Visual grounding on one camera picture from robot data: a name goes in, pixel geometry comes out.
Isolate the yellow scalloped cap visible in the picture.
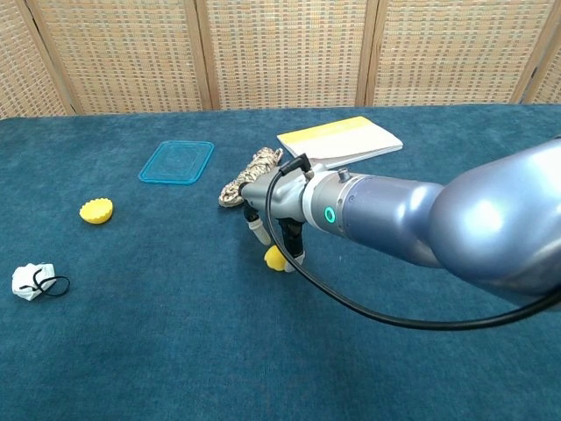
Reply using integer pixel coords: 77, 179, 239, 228
79, 197, 115, 225

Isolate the small yellow object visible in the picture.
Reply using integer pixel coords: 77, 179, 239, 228
263, 245, 287, 271

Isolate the crumpled white mask black strap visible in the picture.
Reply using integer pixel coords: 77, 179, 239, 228
11, 262, 71, 303

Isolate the blue carpet table mat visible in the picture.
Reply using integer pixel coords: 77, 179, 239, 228
0, 103, 561, 421

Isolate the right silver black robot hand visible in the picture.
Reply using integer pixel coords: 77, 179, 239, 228
238, 164, 316, 274

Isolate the beige braided rope bundle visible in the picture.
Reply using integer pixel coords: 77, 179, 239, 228
217, 146, 285, 209

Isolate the woven bamboo screen panel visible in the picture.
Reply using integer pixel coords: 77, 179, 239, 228
0, 0, 82, 118
183, 0, 382, 111
354, 0, 561, 106
17, 0, 220, 115
521, 25, 561, 105

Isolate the yellow and white notebook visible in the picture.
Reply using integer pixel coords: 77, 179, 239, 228
276, 115, 404, 170

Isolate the blue transparent plastic lid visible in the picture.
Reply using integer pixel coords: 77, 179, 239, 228
138, 139, 216, 186

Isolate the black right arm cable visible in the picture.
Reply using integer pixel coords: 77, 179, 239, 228
264, 153, 561, 331

